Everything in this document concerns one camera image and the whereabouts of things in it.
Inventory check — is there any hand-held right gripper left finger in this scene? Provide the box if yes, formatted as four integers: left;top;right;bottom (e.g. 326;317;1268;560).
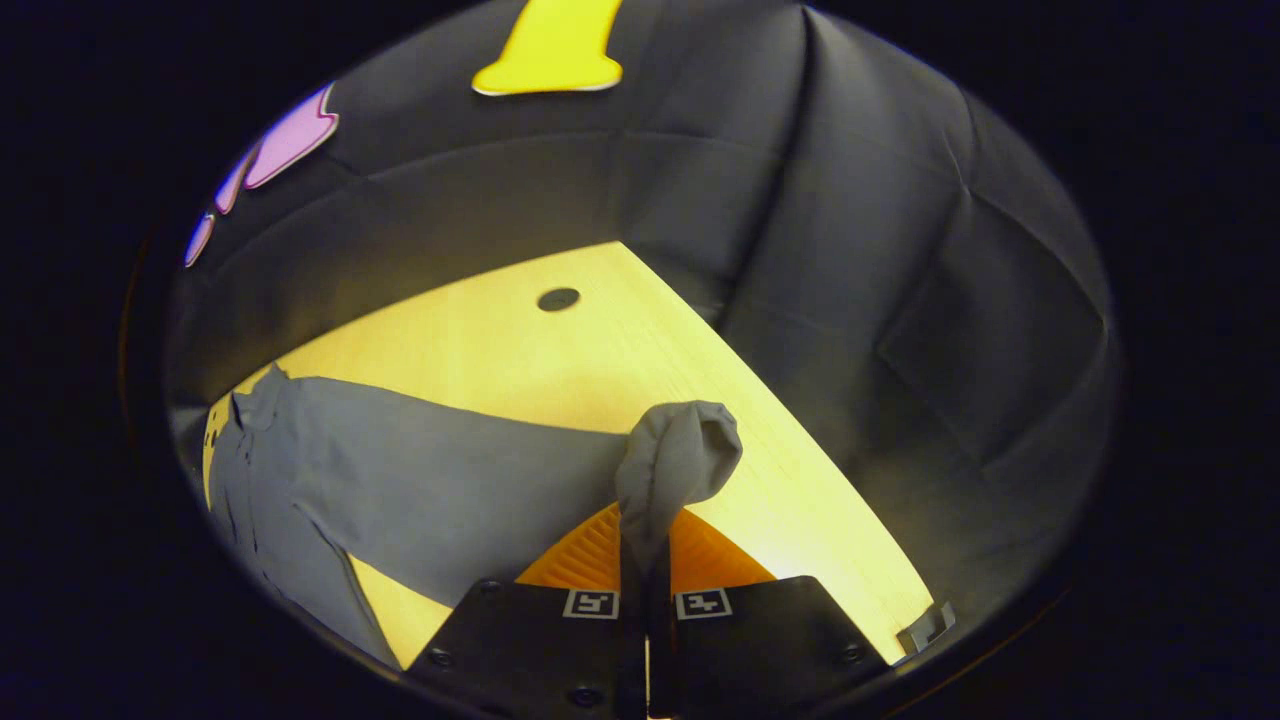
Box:
405;500;647;720

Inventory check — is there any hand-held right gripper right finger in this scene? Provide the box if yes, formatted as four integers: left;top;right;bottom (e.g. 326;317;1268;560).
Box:
646;510;891;720

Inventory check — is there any black backdrop cloth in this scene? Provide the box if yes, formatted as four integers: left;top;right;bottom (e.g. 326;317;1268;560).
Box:
165;0;1121;641

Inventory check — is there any grey button shirt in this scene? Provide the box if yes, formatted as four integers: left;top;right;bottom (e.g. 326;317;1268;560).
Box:
205;365;744;669

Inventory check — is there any grey table corner bracket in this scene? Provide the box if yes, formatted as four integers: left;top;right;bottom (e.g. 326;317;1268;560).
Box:
897;601;957;657

